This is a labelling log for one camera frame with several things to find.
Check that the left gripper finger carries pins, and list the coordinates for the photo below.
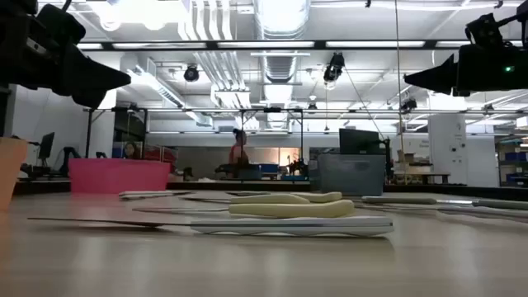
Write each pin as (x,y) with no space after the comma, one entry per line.
(92,99)
(95,76)

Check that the black distant robot arm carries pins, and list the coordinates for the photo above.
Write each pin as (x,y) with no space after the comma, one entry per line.
(66,158)

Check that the person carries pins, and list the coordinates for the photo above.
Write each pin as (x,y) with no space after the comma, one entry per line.
(239,154)
(131,150)

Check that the black monitor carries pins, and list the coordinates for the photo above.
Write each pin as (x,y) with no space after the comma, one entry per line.
(359,142)
(46,145)

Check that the pink-red plastic bin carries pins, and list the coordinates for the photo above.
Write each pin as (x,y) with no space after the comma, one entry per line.
(119,175)

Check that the cardboard box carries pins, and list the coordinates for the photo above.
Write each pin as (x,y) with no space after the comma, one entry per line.
(406,156)

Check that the storage shelf with blue bins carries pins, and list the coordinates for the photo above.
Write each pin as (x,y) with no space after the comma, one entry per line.
(511,165)

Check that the orange plastic bin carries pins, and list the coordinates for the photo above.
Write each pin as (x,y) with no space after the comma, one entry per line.
(12,173)

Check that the grey translucent plastic bin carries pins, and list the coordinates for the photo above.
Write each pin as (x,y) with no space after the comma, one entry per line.
(350,175)

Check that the blue crate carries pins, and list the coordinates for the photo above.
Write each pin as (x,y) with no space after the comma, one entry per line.
(268,168)

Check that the blue white patterned fork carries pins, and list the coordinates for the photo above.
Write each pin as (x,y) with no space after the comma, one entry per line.
(288,226)

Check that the black overhead frame beam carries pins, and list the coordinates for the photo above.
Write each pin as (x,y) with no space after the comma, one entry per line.
(431,43)

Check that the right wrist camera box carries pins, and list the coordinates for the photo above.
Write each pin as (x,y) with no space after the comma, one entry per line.
(486,31)

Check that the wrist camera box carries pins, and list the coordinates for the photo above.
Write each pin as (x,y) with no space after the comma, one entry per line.
(486,31)
(59,24)

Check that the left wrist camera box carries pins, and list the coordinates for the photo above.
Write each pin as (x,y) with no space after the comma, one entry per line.
(59,24)

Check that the black ceiling camera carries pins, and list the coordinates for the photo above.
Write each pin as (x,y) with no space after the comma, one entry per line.
(409,105)
(191,74)
(334,68)

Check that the black vertical post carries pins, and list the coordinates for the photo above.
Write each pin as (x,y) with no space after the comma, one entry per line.
(4,111)

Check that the black distant workstation frame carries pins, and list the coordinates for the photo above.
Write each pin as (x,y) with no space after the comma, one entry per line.
(241,123)

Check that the silver ventilation duct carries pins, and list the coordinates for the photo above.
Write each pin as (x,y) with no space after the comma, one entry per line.
(280,66)

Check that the black aluminium table frame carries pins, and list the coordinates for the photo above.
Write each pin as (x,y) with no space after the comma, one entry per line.
(247,186)

